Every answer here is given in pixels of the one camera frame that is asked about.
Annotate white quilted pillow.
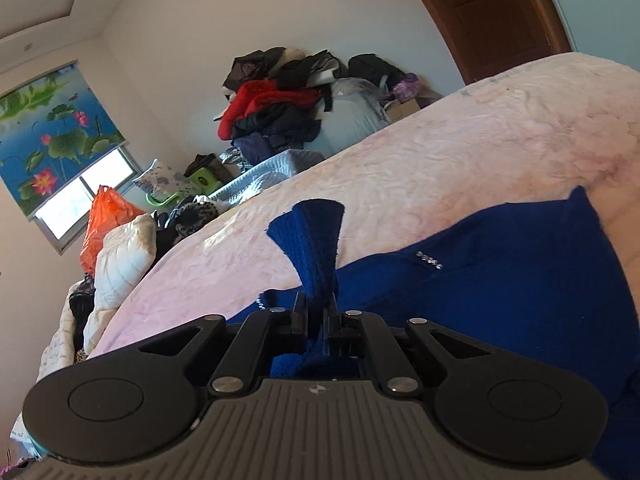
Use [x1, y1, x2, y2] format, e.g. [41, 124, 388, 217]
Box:
[82, 212, 158, 356]

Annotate lotus print roller blind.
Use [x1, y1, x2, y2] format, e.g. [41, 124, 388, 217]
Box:
[0, 60, 126, 221]

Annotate floral pillow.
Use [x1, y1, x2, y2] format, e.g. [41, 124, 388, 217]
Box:
[132, 159, 201, 201]

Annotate brown wooden door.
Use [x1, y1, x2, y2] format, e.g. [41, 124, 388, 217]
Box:
[395, 0, 573, 86]

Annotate white printed quilt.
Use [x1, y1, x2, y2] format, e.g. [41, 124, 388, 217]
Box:
[37, 275, 96, 386]

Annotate purple cloth bundle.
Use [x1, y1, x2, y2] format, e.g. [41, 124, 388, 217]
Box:
[392, 72, 421, 102]

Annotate dark patterned clothes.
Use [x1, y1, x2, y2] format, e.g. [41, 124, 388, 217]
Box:
[155, 195, 232, 256]

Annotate pile of dark clothes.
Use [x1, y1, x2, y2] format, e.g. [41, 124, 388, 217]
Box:
[216, 47, 351, 166]

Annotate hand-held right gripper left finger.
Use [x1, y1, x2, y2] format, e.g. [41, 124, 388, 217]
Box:
[136, 292, 307, 398]

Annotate olive bag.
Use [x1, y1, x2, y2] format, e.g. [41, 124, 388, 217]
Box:
[182, 153, 241, 183]

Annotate window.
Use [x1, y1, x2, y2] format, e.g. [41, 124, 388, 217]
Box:
[30, 147, 146, 256]

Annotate cardboard box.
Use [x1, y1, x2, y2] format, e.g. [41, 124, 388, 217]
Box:
[387, 95, 442, 122]

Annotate red jacket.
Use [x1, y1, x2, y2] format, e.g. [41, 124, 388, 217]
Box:
[217, 80, 321, 141]

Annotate green plastic stool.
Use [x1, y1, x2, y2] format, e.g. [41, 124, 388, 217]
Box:
[145, 167, 222, 209]

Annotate pink bed sheet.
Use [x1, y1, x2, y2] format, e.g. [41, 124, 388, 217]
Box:
[85, 52, 640, 361]

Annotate grey knit blanket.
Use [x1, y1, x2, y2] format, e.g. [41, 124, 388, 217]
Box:
[207, 150, 326, 207]

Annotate large pale blue bag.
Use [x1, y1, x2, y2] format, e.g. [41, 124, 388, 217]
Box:
[312, 77, 393, 161]

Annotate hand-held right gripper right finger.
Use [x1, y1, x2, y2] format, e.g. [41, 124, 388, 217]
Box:
[325, 294, 494, 398]

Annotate blue knit sweater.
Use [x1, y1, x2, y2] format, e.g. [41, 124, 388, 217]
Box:
[227, 186, 640, 480]

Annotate black backpack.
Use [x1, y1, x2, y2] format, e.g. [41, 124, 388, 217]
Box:
[347, 53, 401, 92]

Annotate orange plastic bag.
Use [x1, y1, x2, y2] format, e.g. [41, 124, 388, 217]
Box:
[80, 185, 146, 278]

